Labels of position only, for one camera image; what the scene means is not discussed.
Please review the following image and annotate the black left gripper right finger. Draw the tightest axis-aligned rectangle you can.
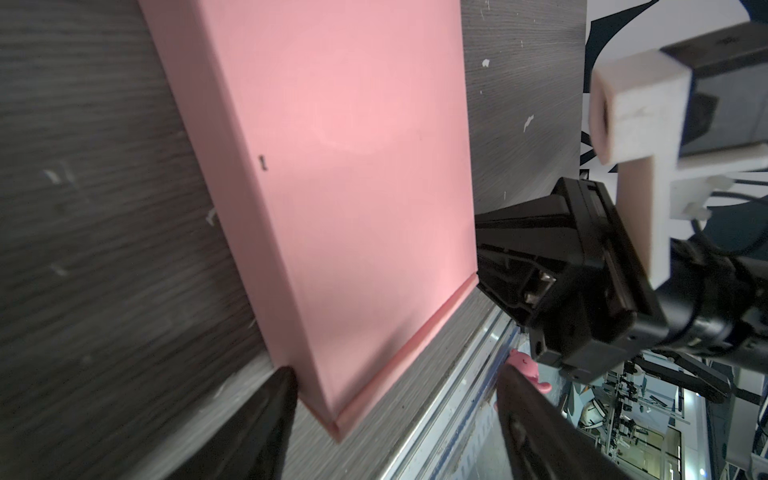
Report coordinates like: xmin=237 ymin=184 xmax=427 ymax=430
xmin=497 ymin=364 xmax=628 ymax=480

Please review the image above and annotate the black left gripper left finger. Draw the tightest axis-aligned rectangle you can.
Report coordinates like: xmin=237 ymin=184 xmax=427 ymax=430
xmin=169 ymin=366 xmax=298 ymax=480

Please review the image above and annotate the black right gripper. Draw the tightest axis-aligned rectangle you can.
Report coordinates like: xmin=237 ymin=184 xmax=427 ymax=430
xmin=475 ymin=178 xmax=669 ymax=384

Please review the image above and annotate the pink cardboard box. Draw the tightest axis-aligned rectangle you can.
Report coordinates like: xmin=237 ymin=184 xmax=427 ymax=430
xmin=140 ymin=1 xmax=477 ymax=440

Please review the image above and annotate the small pink toy figure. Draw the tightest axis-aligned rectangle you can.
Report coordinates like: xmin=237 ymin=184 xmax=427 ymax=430
xmin=506 ymin=349 xmax=552 ymax=394

